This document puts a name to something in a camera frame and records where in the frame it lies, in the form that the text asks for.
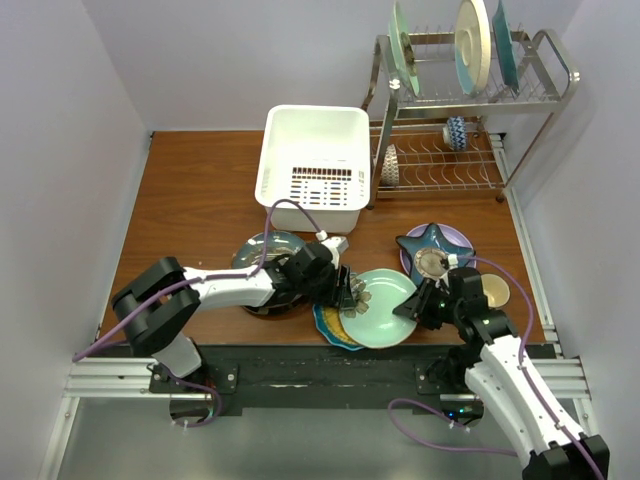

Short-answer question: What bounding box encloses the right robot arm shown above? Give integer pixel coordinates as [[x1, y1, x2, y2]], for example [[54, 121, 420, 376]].
[[393, 267, 610, 479]]

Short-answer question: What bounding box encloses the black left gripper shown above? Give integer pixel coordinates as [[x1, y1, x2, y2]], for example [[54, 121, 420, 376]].
[[298, 264, 355, 311]]

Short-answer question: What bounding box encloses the blue zigzag bowl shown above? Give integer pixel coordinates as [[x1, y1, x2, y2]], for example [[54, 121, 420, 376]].
[[443, 116, 468, 152]]

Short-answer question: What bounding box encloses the white plastic bin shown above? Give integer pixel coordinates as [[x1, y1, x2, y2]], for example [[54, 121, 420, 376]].
[[254, 105, 372, 234]]

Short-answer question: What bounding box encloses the grey blue ceramic plate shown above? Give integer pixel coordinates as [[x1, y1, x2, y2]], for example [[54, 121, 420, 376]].
[[231, 231, 305, 280]]

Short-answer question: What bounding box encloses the woven bamboo plate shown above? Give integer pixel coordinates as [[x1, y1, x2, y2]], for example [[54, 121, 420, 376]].
[[319, 307, 361, 348]]

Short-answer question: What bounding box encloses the lavender plate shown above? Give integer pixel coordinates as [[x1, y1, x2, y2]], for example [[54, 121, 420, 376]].
[[398, 223, 475, 276]]

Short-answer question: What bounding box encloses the teal plate in rack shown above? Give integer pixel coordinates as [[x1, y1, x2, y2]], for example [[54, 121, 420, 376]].
[[491, 1, 519, 95]]

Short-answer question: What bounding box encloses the metal dish rack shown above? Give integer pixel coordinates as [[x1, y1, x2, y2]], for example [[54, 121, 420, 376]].
[[361, 29, 580, 201]]

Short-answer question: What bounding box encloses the mint green floral plate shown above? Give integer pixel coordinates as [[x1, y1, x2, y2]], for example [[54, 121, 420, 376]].
[[339, 268, 417, 349]]

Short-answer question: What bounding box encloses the blue polka dot plate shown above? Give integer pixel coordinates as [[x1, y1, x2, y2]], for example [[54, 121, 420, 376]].
[[312, 305, 364, 352]]

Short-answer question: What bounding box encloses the cream ceramic mug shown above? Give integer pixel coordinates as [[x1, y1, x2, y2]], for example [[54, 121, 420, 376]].
[[481, 273, 511, 308]]

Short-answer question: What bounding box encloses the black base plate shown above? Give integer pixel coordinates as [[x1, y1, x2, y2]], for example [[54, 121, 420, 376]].
[[87, 343, 557, 418]]

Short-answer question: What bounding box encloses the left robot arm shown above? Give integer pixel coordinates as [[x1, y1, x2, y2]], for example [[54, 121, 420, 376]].
[[111, 236, 356, 392]]

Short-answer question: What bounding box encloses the cream blue spiral plate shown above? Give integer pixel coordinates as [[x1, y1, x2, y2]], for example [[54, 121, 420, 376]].
[[454, 0, 492, 98]]

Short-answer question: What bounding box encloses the mint plate in rack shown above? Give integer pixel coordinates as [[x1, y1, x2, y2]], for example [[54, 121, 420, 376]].
[[388, 1, 420, 96]]

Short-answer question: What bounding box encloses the black gold striped plate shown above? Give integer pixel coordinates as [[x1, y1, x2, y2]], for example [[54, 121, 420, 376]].
[[243, 296, 308, 317]]

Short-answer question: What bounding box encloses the clear glass plate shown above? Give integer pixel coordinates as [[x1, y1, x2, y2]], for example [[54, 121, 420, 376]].
[[236, 242, 301, 268]]

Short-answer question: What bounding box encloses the aluminium frame rail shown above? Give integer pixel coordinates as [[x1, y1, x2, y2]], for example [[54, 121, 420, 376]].
[[37, 357, 174, 480]]

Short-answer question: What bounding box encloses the blue star-shaped dish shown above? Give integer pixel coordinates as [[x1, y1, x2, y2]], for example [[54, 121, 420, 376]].
[[395, 222, 475, 278]]

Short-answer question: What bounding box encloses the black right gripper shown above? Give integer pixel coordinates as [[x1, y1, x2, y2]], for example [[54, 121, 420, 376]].
[[392, 278, 461, 331]]

